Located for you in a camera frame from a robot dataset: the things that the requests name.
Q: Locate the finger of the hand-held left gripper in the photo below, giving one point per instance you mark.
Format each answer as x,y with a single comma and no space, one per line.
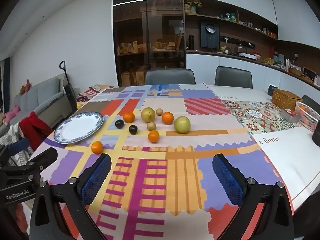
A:
45,157
20,145

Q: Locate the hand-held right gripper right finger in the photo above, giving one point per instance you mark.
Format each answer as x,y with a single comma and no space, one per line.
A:
228,180

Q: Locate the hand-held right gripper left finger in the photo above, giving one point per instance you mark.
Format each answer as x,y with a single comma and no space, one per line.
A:
96,177

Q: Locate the orange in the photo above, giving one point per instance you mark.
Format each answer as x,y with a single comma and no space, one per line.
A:
167,118
97,147
129,117
153,136

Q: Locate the blue rimmed white plate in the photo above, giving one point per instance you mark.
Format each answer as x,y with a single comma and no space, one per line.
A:
75,130

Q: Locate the dark purple plum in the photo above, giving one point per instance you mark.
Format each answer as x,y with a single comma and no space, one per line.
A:
133,129
119,123

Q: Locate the pale green pear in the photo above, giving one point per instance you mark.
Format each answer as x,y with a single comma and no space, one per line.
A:
182,124

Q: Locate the brown kiwi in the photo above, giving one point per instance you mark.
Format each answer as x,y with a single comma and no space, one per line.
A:
151,126
159,111

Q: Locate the striped white garment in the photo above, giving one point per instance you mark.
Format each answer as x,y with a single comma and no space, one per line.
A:
10,135

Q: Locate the red garment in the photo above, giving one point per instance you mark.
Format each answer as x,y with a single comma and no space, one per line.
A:
31,127

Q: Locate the pink plush toy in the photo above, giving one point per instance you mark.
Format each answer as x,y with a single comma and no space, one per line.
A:
12,113

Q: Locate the grey sofa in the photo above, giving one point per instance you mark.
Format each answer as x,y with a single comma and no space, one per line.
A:
37,97

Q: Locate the colourful patchwork tablecloth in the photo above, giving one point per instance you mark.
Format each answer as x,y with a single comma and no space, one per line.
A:
155,175

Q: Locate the yellow plastic container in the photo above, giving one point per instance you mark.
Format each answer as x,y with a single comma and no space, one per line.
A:
79,105

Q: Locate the red plush toy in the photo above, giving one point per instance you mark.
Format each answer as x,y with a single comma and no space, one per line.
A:
27,83

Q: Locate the white tile-patterned tablecloth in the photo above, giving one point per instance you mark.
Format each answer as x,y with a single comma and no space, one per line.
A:
287,155

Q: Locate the black upright vacuum cleaner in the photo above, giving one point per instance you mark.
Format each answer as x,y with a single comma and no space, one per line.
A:
68,87

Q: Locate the red striped patchwork cloth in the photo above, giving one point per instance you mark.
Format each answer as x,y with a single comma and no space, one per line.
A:
88,91

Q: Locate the yellow-green pear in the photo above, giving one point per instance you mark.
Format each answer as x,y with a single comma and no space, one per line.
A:
148,114

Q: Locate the red and grey box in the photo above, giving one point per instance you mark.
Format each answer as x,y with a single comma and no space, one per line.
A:
290,113

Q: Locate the black object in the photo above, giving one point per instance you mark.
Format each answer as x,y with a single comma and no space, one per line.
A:
316,136

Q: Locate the dark blue cup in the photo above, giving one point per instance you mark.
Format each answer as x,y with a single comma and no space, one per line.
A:
271,90

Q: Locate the white mesh basket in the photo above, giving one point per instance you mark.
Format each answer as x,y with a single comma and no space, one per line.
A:
306,117

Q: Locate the wicker basket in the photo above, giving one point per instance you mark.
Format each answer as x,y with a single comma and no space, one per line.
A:
285,97

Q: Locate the grey dining chair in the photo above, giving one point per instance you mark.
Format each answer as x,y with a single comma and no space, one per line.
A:
170,76
233,77
311,102

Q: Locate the cardboard box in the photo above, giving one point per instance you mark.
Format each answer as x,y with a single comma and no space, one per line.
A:
127,76

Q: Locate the glass kettle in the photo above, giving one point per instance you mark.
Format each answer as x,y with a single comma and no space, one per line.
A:
240,48

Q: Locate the black thermos bottle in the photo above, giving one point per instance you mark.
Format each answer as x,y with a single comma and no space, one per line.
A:
191,42

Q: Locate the black water dispenser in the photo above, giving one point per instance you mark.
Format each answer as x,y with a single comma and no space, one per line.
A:
209,35

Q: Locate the dark glass cabinet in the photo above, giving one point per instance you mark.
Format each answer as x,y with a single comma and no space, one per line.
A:
150,30

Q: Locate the teddy bear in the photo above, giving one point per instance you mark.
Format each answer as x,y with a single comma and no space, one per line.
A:
188,8

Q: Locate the wooden wall shelf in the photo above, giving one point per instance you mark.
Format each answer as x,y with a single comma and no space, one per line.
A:
250,33

